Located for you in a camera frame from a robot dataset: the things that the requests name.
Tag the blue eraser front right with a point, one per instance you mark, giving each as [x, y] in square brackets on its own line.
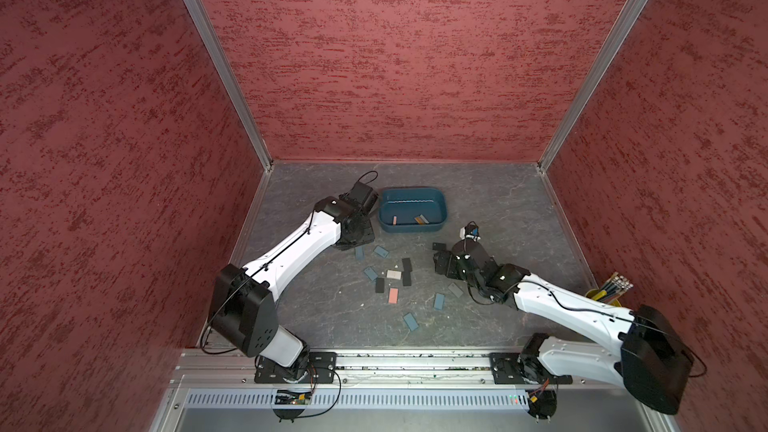
[439, 300]

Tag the teal plastic storage box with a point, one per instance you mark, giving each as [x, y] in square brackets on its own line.
[409, 202]

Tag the aluminium front rail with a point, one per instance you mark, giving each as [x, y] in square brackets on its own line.
[370, 368]

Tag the left corner aluminium post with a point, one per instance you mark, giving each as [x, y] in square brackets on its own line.
[217, 54]

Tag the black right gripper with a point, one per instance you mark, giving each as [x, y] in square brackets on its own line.
[440, 265]

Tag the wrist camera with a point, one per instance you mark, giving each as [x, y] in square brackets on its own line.
[362, 195]
[470, 232]

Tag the blue eraser tilted top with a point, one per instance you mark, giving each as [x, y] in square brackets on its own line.
[381, 252]

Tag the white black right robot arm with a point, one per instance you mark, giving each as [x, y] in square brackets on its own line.
[638, 350]

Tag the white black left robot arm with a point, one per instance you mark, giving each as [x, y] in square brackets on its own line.
[243, 307]

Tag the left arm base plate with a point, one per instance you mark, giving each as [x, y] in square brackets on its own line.
[310, 367]

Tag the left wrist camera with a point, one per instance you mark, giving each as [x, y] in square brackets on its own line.
[362, 195]

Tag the blue eraser centre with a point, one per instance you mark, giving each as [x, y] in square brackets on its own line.
[371, 273]

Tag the right corner aluminium post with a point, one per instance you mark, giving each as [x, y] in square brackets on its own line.
[620, 30]

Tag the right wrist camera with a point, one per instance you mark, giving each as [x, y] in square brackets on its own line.
[470, 232]

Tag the corner aluminium post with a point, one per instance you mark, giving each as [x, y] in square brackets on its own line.
[620, 30]
[217, 54]

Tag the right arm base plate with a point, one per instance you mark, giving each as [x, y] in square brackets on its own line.
[511, 369]

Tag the yellow pencil cup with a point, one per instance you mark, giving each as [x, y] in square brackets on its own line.
[591, 294]

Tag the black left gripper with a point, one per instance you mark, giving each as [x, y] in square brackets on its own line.
[368, 237]

